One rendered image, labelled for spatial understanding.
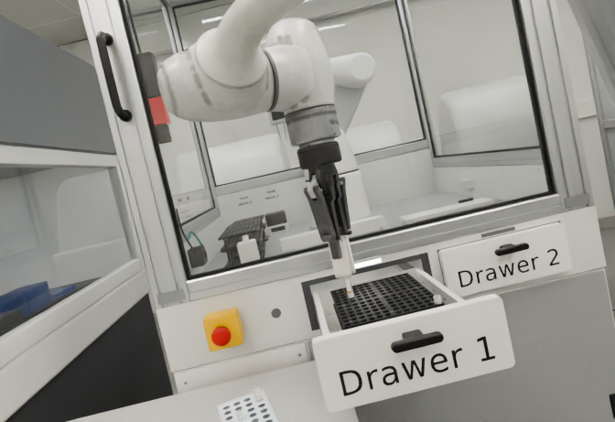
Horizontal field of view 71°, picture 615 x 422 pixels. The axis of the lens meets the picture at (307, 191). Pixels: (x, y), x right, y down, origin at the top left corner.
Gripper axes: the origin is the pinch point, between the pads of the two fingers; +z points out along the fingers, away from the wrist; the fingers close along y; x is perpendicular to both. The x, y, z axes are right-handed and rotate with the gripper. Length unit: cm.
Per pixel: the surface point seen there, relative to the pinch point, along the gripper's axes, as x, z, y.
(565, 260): -35, 16, 41
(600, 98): -73, -18, 253
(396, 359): -10.1, 13.6, -10.5
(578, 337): -35, 36, 43
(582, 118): -76, -5, 405
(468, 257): -16.0, 10.7, 30.1
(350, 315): 0.9, 11.0, 0.4
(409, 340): -13.3, 9.8, -12.6
